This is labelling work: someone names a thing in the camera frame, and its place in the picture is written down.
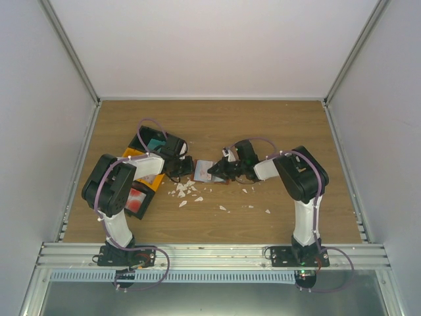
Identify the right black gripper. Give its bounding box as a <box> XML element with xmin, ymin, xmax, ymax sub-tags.
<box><xmin>207</xmin><ymin>157</ymin><xmax>245</xmax><ymax>182</ymax></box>

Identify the white VIP card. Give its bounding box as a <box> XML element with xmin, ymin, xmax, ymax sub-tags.
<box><xmin>193</xmin><ymin>159</ymin><xmax>216</xmax><ymax>182</ymax></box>

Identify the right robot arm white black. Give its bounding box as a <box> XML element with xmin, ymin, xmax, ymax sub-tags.
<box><xmin>207</xmin><ymin>140</ymin><xmax>329</xmax><ymax>267</ymax></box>

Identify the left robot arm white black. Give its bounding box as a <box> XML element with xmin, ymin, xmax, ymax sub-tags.
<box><xmin>82</xmin><ymin>136</ymin><xmax>193</xmax><ymax>266</ymax></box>

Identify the black bin with teal cards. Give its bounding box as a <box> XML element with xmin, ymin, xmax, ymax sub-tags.
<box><xmin>128</xmin><ymin>126</ymin><xmax>186</xmax><ymax>156</ymax></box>

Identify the red cards stack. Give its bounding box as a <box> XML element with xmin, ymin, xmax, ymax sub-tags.
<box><xmin>125</xmin><ymin>188</ymin><xmax>146</xmax><ymax>213</ymax></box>

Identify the orange bin with white cards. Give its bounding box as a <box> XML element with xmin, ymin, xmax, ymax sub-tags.
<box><xmin>122</xmin><ymin>147</ymin><xmax>164</xmax><ymax>192</ymax></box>

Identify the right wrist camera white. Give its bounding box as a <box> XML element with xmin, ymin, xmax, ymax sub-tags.
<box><xmin>222</xmin><ymin>147</ymin><xmax>236</xmax><ymax>163</ymax></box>

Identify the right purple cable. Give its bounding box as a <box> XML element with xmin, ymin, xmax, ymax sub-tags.
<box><xmin>230</xmin><ymin>136</ymin><xmax>325</xmax><ymax>244</ymax></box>

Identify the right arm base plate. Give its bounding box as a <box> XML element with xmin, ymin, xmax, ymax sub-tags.
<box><xmin>263</xmin><ymin>246</ymin><xmax>330</xmax><ymax>268</ymax></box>

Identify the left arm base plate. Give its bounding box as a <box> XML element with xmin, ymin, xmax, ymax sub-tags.
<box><xmin>92</xmin><ymin>244</ymin><xmax>156</xmax><ymax>267</ymax></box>

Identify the aluminium front rail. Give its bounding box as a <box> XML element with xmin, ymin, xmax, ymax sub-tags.
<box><xmin>36</xmin><ymin>242</ymin><xmax>391</xmax><ymax>271</ymax></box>

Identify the grey slotted cable duct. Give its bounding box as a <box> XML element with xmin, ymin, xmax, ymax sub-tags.
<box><xmin>50</xmin><ymin>269</ymin><xmax>295</xmax><ymax>284</ymax></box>

